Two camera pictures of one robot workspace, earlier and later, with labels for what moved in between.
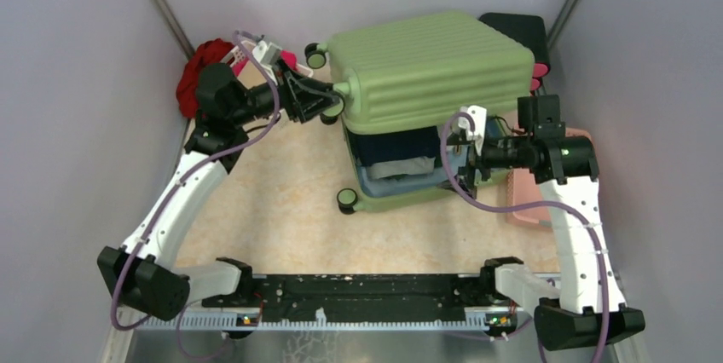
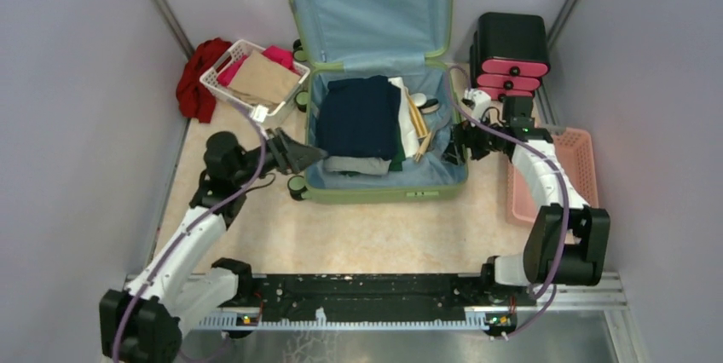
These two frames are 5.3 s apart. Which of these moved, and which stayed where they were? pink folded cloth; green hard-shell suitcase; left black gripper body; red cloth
Moved: green hard-shell suitcase; left black gripper body
Stayed: red cloth; pink folded cloth
